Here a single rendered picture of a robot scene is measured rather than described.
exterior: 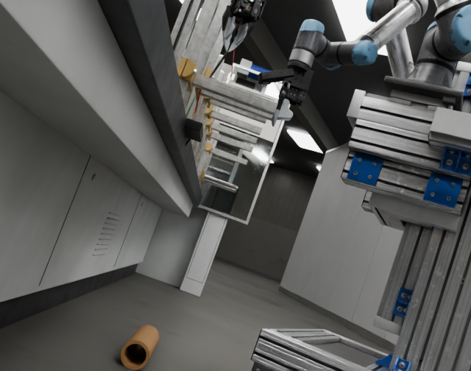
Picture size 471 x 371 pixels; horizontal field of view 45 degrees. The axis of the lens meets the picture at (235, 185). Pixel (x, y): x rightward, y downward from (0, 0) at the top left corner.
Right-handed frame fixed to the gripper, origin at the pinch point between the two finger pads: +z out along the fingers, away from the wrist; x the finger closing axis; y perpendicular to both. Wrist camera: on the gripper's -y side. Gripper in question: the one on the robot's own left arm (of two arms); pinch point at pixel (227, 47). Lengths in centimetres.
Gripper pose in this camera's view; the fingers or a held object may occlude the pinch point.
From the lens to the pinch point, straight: 160.6
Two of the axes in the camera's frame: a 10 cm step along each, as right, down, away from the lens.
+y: 3.6, 0.2, -9.3
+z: -3.4, 9.3, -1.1
